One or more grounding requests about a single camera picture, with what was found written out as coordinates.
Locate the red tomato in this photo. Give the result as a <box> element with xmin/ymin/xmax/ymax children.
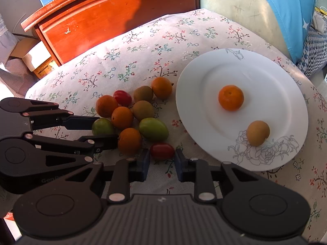
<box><xmin>150</xmin><ymin>143</ymin><xmax>175</xmax><ymax>161</ymax></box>
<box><xmin>113</xmin><ymin>90</ymin><xmax>132</xmax><ymax>107</ymax></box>

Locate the orange pile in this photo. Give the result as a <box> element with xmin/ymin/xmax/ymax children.
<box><xmin>96</xmin><ymin>95</ymin><xmax>119</xmax><ymax>118</ymax></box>
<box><xmin>111</xmin><ymin>106</ymin><xmax>134</xmax><ymax>130</ymax></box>
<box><xmin>151</xmin><ymin>77</ymin><xmax>172</xmax><ymax>100</ymax></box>
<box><xmin>118</xmin><ymin>128</ymin><xmax>142</xmax><ymax>156</ymax></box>

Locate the green mango fruit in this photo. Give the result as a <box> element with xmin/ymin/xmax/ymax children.
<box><xmin>139</xmin><ymin>118</ymin><xmax>169</xmax><ymax>141</ymax></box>

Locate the brown kiwi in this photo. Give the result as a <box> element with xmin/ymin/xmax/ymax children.
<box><xmin>132</xmin><ymin>100</ymin><xmax>155</xmax><ymax>121</ymax></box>
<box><xmin>246</xmin><ymin>121</ymin><xmax>270</xmax><ymax>147</ymax></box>
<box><xmin>134</xmin><ymin>86</ymin><xmax>153</xmax><ymax>102</ymax></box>

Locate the cardboard box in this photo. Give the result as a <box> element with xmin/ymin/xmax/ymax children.
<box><xmin>10</xmin><ymin>38</ymin><xmax>58</xmax><ymax>79</ymax></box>

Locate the white floral plate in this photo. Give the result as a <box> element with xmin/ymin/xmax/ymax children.
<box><xmin>176</xmin><ymin>49</ymin><xmax>308</xmax><ymax>172</ymax></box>

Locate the red wooden cabinet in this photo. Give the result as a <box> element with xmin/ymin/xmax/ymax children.
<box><xmin>21</xmin><ymin>0</ymin><xmax>199</xmax><ymax>65</ymax></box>

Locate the houndstooth sofa cover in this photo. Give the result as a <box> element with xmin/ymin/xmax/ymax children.
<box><xmin>297</xmin><ymin>27</ymin><xmax>326</xmax><ymax>78</ymax></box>

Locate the cream sofa cushion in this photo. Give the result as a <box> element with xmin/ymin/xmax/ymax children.
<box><xmin>200</xmin><ymin>0</ymin><xmax>290</xmax><ymax>58</ymax></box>

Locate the blue star pillow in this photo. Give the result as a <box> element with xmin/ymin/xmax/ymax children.
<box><xmin>266</xmin><ymin>0</ymin><xmax>315</xmax><ymax>63</ymax></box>

